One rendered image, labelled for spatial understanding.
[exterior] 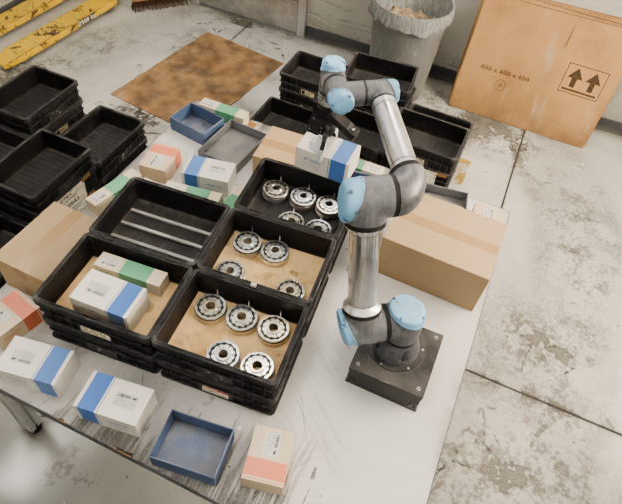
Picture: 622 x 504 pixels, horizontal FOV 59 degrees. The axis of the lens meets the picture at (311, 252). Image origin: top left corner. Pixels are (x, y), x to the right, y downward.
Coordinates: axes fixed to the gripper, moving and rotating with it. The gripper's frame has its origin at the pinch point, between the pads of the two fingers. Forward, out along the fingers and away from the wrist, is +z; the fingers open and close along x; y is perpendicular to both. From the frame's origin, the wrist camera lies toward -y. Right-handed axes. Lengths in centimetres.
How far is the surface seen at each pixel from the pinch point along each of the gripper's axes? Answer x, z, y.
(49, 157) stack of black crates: 1, 61, 141
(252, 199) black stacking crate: 8.8, 28.0, 25.5
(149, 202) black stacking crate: 29, 28, 59
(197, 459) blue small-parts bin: 101, 41, -5
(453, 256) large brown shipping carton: 6, 21, -54
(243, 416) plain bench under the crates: 83, 41, -11
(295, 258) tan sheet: 27.9, 28.1, -2.1
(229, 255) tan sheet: 38, 28, 19
